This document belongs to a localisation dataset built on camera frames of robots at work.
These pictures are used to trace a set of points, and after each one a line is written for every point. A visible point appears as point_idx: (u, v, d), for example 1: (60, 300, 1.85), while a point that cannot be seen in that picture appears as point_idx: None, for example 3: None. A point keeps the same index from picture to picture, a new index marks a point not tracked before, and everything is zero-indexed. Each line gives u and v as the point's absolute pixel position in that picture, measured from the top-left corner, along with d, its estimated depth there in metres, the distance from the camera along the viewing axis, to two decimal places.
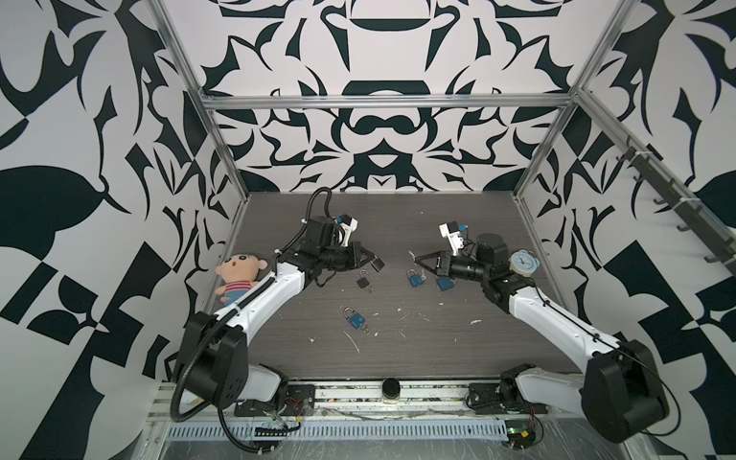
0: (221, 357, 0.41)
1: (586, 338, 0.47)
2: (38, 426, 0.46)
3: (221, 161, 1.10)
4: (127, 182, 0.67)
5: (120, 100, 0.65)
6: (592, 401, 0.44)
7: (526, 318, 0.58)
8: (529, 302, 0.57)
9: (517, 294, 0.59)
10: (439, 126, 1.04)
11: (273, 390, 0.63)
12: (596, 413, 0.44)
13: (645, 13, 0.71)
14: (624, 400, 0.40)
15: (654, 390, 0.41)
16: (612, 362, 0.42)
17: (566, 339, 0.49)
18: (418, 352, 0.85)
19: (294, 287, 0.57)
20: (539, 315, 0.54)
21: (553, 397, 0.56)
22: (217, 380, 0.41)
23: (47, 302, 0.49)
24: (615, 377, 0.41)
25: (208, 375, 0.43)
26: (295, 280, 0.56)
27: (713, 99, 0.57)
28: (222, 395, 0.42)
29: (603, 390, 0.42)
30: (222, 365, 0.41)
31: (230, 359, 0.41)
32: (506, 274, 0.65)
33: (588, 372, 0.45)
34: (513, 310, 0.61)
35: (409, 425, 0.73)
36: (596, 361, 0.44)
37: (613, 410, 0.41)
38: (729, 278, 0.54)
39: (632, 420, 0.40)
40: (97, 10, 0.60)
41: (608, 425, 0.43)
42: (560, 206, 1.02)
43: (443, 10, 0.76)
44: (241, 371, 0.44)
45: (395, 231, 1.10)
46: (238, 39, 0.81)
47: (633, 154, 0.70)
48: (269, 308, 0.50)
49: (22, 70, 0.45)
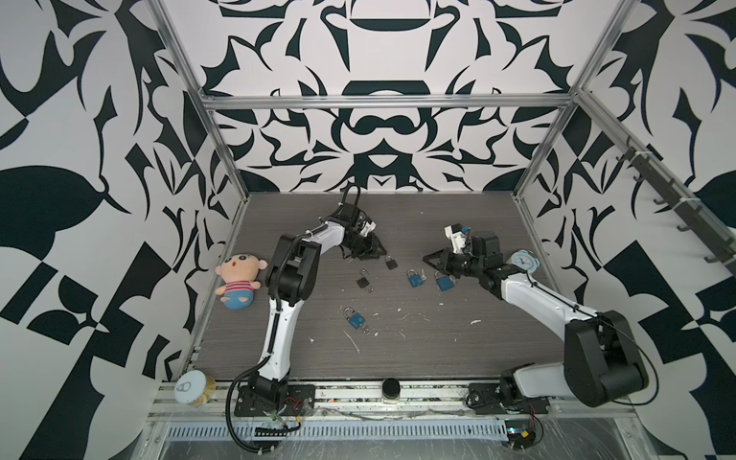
0: (303, 262, 0.60)
1: (566, 310, 0.50)
2: (38, 426, 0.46)
3: (221, 162, 1.10)
4: (128, 182, 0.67)
5: (120, 100, 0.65)
6: (573, 371, 0.46)
7: (514, 300, 0.61)
8: (519, 285, 0.60)
9: (509, 278, 0.63)
10: (439, 127, 1.04)
11: (282, 371, 0.65)
12: (578, 384, 0.46)
13: (646, 13, 0.71)
14: (601, 366, 0.43)
15: (632, 357, 0.43)
16: (589, 328, 0.45)
17: (549, 312, 0.52)
18: (418, 353, 0.84)
19: (338, 235, 0.77)
20: (524, 295, 0.58)
21: (547, 386, 0.57)
22: (301, 279, 0.60)
23: (46, 303, 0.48)
24: (590, 341, 0.43)
25: (294, 274, 0.60)
26: (338, 232, 0.76)
27: (713, 100, 0.57)
28: (302, 290, 0.59)
29: (580, 356, 0.44)
30: (305, 266, 0.60)
31: (310, 263, 0.60)
32: (500, 264, 0.70)
33: (567, 341, 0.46)
34: (504, 295, 0.64)
35: (409, 425, 0.73)
36: (573, 326, 0.47)
37: (590, 376, 0.43)
38: (728, 278, 0.54)
39: (611, 386, 0.43)
40: (97, 10, 0.60)
41: (587, 394, 0.44)
42: (560, 206, 1.02)
43: (443, 10, 0.76)
44: (313, 277, 0.63)
45: (395, 232, 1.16)
46: (238, 39, 0.81)
47: (633, 154, 0.70)
48: (325, 244, 0.70)
49: (22, 71, 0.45)
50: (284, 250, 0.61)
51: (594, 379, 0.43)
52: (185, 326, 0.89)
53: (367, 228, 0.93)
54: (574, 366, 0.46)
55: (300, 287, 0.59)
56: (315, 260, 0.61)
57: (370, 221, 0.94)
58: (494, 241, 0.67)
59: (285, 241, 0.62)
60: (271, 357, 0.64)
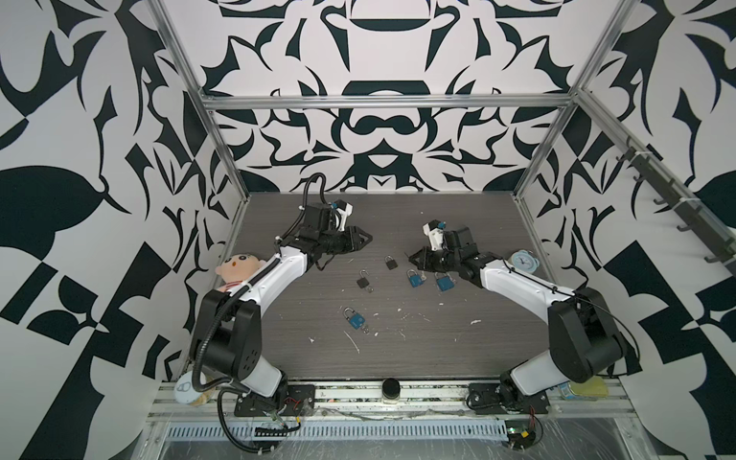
0: (238, 332, 0.43)
1: (546, 291, 0.51)
2: (38, 427, 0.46)
3: (221, 162, 1.10)
4: (128, 182, 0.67)
5: (120, 100, 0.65)
6: (558, 350, 0.48)
7: (493, 287, 0.63)
8: (497, 271, 0.61)
9: (487, 266, 0.63)
10: (439, 126, 1.04)
11: (275, 386, 0.64)
12: (563, 361, 0.48)
13: (646, 13, 0.71)
14: (586, 344, 0.44)
15: (610, 331, 0.45)
16: (570, 308, 0.46)
17: (529, 296, 0.54)
18: (417, 353, 0.84)
19: (299, 268, 0.59)
20: (504, 282, 0.59)
21: (547, 379, 0.56)
22: (233, 353, 0.43)
23: (47, 302, 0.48)
24: (574, 321, 0.45)
25: (225, 348, 0.45)
26: (299, 261, 0.59)
27: (713, 100, 0.57)
28: (240, 369, 0.44)
29: (564, 335, 0.46)
30: (240, 338, 0.43)
31: (246, 333, 0.43)
32: (474, 254, 0.71)
33: (551, 323, 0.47)
34: (483, 283, 0.65)
35: (409, 425, 0.73)
36: (556, 309, 0.48)
37: (577, 355, 0.44)
38: (729, 278, 0.54)
39: (594, 361, 0.44)
40: (97, 10, 0.60)
41: (572, 370, 0.46)
42: (560, 206, 1.02)
43: (443, 10, 0.76)
44: (256, 345, 0.47)
45: (395, 232, 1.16)
46: (238, 39, 0.81)
47: (633, 154, 0.70)
48: (278, 287, 0.53)
49: (22, 71, 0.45)
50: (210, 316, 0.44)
51: (581, 357, 0.44)
52: (185, 326, 0.89)
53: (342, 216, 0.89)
54: (559, 346, 0.47)
55: (236, 366, 0.43)
56: (255, 323, 0.45)
57: (344, 206, 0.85)
58: (464, 233, 0.69)
59: (209, 304, 0.44)
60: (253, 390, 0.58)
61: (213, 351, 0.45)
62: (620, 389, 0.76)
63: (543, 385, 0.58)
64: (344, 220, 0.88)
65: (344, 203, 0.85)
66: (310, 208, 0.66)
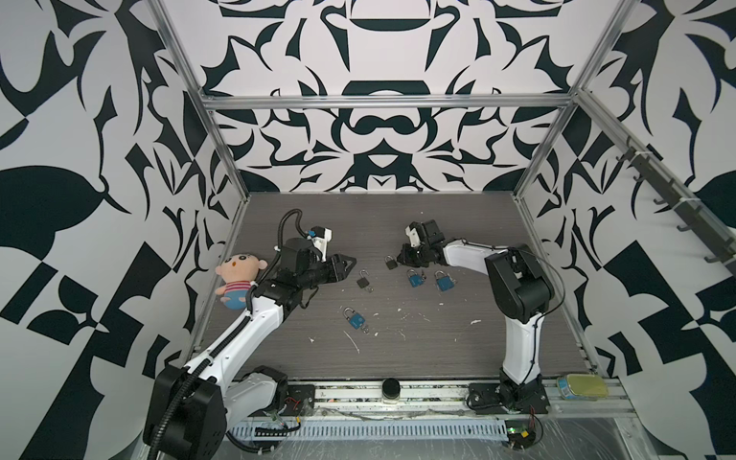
0: (195, 415, 0.38)
1: (488, 250, 0.63)
2: (38, 427, 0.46)
3: (221, 162, 1.10)
4: (127, 182, 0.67)
5: (120, 100, 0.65)
6: (499, 295, 0.58)
7: (454, 261, 0.73)
8: (454, 244, 0.74)
9: (448, 244, 0.75)
10: (439, 127, 1.04)
11: (271, 396, 0.63)
12: (504, 306, 0.57)
13: (646, 13, 0.71)
14: (515, 284, 0.54)
15: (539, 273, 0.56)
16: (501, 256, 0.57)
17: (477, 256, 0.64)
18: (417, 352, 0.85)
19: (273, 323, 0.55)
20: (458, 251, 0.71)
21: (524, 352, 0.60)
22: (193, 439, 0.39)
23: (48, 302, 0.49)
24: (503, 265, 0.55)
25: (185, 429, 0.39)
26: (273, 316, 0.54)
27: (713, 100, 0.57)
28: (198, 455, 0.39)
29: (498, 280, 0.56)
30: (202, 421, 0.38)
31: (205, 418, 0.39)
32: (441, 240, 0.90)
33: (490, 273, 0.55)
34: (448, 259, 0.76)
35: (409, 425, 0.73)
36: (490, 257, 0.59)
37: (509, 294, 0.55)
38: (728, 278, 0.54)
39: (523, 297, 0.54)
40: (97, 10, 0.60)
41: (511, 310, 0.56)
42: (560, 206, 1.02)
43: (443, 10, 0.76)
44: (218, 425, 0.42)
45: (395, 231, 1.10)
46: (238, 39, 0.81)
47: (633, 154, 0.70)
48: (247, 349, 0.49)
49: (22, 71, 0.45)
50: (165, 394, 0.39)
51: (513, 296, 0.54)
52: (185, 326, 0.89)
53: (320, 242, 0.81)
54: (497, 292, 0.58)
55: (194, 456, 0.39)
56: (217, 402, 0.40)
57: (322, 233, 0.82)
58: (431, 224, 0.82)
59: (165, 379, 0.40)
60: (239, 416, 0.53)
61: (170, 433, 0.40)
62: (620, 389, 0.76)
63: (525, 363, 0.62)
64: (323, 248, 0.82)
65: (322, 229, 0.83)
66: (287, 248, 0.59)
